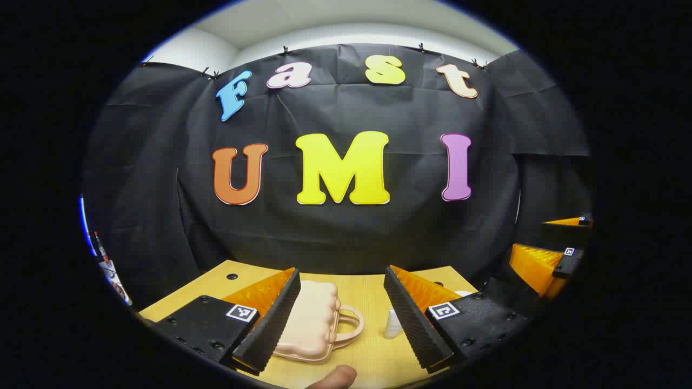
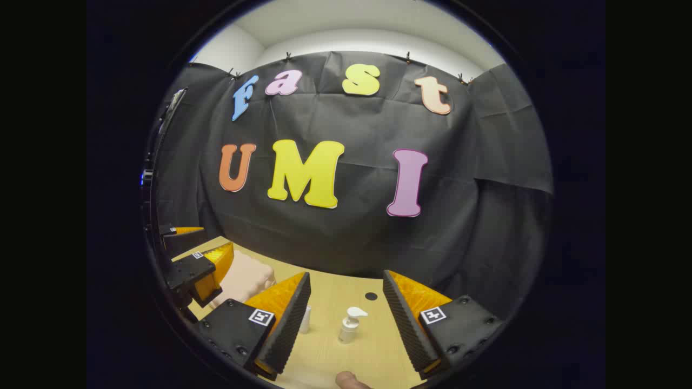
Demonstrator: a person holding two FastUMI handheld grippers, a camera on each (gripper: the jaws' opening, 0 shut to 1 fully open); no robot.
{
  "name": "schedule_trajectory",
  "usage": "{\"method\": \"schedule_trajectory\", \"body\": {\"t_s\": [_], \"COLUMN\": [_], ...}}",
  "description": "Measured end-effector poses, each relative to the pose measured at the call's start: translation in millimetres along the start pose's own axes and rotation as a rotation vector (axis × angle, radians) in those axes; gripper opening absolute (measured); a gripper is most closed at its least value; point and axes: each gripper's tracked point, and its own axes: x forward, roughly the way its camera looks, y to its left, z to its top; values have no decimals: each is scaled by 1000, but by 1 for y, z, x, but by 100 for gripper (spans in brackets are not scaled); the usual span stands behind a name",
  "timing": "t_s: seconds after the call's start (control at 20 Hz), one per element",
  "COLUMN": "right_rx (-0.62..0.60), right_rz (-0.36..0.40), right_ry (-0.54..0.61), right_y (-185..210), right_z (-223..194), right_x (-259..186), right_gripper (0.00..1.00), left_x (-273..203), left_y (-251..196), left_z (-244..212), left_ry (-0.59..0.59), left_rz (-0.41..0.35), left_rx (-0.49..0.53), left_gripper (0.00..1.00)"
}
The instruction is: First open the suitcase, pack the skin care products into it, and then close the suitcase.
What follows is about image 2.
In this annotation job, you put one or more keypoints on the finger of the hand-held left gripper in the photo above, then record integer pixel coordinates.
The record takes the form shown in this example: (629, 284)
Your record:
(186, 270)
(184, 242)

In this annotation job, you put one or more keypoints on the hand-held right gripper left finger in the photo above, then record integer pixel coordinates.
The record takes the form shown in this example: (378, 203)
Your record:
(286, 329)

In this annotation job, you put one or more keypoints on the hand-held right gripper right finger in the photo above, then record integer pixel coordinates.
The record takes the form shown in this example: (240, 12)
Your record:
(411, 329)

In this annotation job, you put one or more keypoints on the white squeeze tube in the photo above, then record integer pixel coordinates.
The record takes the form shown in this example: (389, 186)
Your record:
(306, 320)

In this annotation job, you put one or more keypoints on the white pump bottle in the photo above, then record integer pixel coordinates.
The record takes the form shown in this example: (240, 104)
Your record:
(350, 327)

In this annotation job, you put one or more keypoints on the pink suitcase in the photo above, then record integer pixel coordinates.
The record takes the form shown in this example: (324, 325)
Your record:
(248, 278)

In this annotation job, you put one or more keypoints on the black backdrop cloth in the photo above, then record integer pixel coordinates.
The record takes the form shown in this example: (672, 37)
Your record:
(367, 227)

